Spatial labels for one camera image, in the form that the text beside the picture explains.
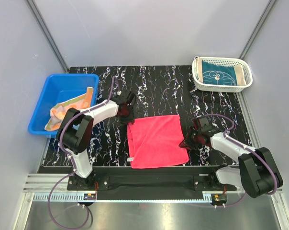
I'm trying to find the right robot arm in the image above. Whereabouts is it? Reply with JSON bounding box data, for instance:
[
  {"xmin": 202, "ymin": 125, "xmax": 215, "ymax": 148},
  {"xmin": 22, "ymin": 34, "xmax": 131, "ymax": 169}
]
[{"xmin": 179, "ymin": 116, "xmax": 283, "ymax": 198}]

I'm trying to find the purple cable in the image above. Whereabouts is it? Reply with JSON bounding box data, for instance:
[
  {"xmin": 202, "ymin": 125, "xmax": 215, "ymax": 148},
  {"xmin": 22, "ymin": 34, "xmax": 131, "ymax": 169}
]
[
  {"xmin": 47, "ymin": 76, "xmax": 122, "ymax": 228},
  {"xmin": 204, "ymin": 114, "xmax": 279, "ymax": 208}
]

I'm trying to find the aluminium rail profile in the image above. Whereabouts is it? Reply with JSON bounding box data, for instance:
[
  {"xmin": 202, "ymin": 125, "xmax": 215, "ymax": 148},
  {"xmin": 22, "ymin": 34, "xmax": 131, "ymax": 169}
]
[{"xmin": 23, "ymin": 173, "xmax": 284, "ymax": 194}]

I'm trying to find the aluminium frame post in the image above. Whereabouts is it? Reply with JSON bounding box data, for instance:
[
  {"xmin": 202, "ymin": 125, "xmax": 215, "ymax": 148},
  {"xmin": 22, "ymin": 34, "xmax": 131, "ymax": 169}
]
[
  {"xmin": 25, "ymin": 0, "xmax": 70, "ymax": 73},
  {"xmin": 239, "ymin": 0, "xmax": 278, "ymax": 60}
]

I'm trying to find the teal beige Doraemon towel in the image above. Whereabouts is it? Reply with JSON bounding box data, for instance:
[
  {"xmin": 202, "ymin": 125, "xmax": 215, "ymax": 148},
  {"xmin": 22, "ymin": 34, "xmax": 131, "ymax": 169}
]
[{"xmin": 195, "ymin": 57, "xmax": 246, "ymax": 86}]

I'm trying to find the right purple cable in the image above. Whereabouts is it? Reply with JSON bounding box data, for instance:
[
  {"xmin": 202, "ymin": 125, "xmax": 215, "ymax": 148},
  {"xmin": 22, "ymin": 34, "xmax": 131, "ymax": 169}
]
[{"xmin": 204, "ymin": 114, "xmax": 279, "ymax": 208}]

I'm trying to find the orange patterned towel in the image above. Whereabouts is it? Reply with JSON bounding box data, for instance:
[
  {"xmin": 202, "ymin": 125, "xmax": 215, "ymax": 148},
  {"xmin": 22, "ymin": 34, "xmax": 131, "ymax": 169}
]
[{"xmin": 44, "ymin": 87, "xmax": 94, "ymax": 131}]

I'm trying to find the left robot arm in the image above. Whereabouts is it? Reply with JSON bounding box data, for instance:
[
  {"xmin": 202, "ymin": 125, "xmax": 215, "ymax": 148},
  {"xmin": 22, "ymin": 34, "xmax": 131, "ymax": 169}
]
[{"xmin": 56, "ymin": 90, "xmax": 136, "ymax": 190}]

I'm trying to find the white cable duct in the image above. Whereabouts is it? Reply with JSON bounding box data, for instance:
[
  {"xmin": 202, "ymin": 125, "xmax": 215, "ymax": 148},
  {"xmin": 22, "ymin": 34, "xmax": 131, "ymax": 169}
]
[{"xmin": 33, "ymin": 192, "xmax": 212, "ymax": 203}]

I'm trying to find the pink towel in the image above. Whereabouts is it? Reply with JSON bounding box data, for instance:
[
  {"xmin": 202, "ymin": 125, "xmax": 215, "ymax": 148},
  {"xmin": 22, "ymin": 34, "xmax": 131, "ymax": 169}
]
[{"xmin": 127, "ymin": 115, "xmax": 189, "ymax": 169}]

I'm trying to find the white perforated basket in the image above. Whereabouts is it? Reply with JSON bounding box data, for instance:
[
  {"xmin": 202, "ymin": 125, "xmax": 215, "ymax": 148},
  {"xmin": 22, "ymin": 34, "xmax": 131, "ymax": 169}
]
[{"xmin": 192, "ymin": 56, "xmax": 253, "ymax": 93}]

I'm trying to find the blue plastic bin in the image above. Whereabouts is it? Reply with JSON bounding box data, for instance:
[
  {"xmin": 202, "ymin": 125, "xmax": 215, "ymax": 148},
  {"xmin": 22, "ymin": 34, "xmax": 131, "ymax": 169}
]
[{"xmin": 28, "ymin": 73, "xmax": 99, "ymax": 138}]

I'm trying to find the left aluminium frame post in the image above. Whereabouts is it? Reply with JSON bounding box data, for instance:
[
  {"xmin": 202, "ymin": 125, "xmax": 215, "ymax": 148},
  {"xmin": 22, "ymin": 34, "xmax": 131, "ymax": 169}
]
[{"xmin": 25, "ymin": 0, "xmax": 70, "ymax": 73}]

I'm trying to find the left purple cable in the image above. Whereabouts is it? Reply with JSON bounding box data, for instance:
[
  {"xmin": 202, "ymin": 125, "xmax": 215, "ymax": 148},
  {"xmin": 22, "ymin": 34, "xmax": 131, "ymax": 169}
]
[{"xmin": 47, "ymin": 76, "xmax": 122, "ymax": 228}]

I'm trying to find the right aluminium frame post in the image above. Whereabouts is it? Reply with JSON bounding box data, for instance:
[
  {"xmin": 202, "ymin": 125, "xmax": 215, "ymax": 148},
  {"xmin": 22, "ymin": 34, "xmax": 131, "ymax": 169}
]
[{"xmin": 239, "ymin": 0, "xmax": 278, "ymax": 60}]

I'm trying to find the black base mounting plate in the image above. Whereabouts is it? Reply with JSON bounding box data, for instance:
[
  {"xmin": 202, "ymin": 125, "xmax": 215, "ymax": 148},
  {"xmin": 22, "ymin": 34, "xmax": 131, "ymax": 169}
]
[{"xmin": 67, "ymin": 166, "xmax": 236, "ymax": 202}]

